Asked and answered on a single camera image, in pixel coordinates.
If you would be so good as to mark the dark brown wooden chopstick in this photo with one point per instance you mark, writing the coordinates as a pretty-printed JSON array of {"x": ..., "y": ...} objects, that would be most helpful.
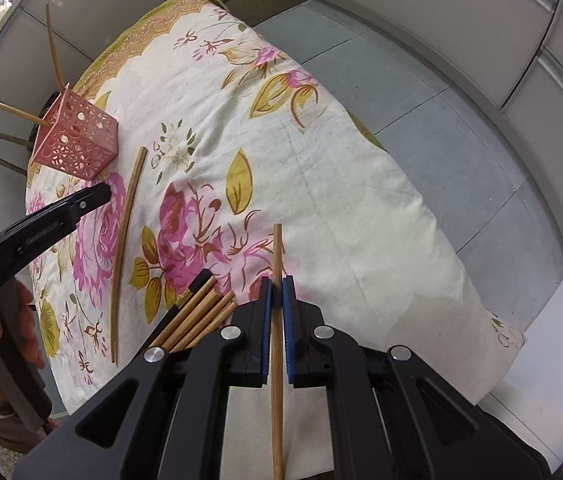
[{"x": 124, "y": 240}]

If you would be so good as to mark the pink perforated chopstick holder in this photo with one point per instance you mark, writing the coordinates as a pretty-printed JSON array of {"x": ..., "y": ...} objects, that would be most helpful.
[{"x": 81, "y": 145}]

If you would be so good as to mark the person's left forearm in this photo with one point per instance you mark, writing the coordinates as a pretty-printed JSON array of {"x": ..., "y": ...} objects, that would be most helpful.
[{"x": 6, "y": 440}]

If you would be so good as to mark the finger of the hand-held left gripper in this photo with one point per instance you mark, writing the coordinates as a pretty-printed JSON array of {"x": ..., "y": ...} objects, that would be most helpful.
[{"x": 94, "y": 196}]

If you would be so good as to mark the white cabinet with doors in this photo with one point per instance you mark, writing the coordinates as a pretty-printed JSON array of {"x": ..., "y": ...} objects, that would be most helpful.
[{"x": 111, "y": 10}]

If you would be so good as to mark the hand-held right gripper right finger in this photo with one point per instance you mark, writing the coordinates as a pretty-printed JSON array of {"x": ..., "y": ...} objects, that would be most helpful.
[{"x": 289, "y": 330}]

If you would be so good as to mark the brown floor mat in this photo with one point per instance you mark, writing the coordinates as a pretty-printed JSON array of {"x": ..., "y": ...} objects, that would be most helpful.
[{"x": 266, "y": 2}]

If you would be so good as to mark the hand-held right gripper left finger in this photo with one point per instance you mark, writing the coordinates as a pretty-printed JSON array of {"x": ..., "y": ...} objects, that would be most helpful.
[{"x": 265, "y": 330}]

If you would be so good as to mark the floral printed cloth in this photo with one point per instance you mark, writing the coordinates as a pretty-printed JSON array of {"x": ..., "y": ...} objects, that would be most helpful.
[{"x": 336, "y": 185}]

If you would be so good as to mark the white cabinet with drawers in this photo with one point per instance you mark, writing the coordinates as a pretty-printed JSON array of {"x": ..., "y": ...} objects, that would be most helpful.
[{"x": 461, "y": 35}]

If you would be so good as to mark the black chopstick with gold band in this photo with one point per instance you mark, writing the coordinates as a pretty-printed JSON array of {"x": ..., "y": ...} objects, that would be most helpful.
[{"x": 196, "y": 285}]

